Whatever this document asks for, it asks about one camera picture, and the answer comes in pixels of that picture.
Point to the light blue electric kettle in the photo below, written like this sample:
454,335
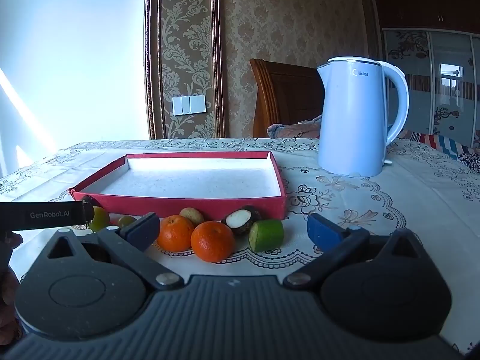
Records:
352,120

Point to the person's left hand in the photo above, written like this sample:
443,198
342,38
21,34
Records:
7,300

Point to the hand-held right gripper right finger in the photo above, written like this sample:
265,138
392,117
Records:
323,229

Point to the green tomato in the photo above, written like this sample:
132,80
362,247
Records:
99,218
126,220

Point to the green cucumber piece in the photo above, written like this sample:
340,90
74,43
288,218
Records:
267,235

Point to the striped colourful cloth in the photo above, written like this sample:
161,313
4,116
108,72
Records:
446,146

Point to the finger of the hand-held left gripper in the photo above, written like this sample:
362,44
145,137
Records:
88,215

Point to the brown wooden chair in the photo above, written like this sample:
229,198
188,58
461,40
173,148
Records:
288,97

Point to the brown kiwi fruit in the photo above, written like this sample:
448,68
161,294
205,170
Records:
192,215

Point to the dark-skinned white-fleshed chunk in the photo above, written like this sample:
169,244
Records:
242,219

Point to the red cardboard box tray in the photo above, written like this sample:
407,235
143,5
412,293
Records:
180,180

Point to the mandarin orange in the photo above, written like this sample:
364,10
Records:
175,233
212,241

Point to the brown wooden wall moulding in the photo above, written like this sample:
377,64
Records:
217,63

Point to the patterned cushion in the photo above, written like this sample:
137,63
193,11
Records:
296,129

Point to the white wall light switch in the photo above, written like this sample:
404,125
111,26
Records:
189,105

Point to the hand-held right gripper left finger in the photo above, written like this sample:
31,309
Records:
142,229

